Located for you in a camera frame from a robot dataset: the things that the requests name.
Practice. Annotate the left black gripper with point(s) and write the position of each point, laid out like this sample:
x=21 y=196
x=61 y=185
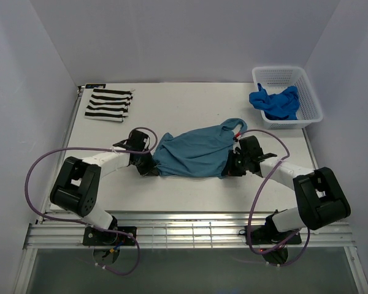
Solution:
x=149 y=169

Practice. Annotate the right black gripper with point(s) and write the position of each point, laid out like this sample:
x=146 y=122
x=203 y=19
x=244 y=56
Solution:
x=229 y=169

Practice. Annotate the light blue tank top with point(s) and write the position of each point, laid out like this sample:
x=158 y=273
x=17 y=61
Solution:
x=199 y=153

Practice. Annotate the black white striped tank top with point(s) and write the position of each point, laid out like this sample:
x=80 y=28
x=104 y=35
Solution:
x=108 y=105

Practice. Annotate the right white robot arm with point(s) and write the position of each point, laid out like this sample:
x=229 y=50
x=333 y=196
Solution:
x=319 y=196

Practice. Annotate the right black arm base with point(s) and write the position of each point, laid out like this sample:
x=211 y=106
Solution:
x=261 y=236

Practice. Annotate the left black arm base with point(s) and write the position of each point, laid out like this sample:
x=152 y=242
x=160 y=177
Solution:
x=93 y=237

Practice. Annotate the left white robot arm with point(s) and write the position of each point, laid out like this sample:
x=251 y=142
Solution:
x=77 y=183

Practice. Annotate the royal blue tank top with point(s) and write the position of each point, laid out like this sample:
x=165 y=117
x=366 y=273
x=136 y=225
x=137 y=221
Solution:
x=277 y=107

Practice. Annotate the white plastic basket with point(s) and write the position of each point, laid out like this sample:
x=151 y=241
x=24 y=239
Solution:
x=274 y=79

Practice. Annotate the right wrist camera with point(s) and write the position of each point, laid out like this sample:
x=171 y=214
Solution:
x=249 y=151

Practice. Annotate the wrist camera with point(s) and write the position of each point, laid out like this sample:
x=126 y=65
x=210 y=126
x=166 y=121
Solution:
x=249 y=151
x=137 y=141

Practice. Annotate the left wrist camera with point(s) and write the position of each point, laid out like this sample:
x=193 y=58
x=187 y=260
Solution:
x=137 y=141

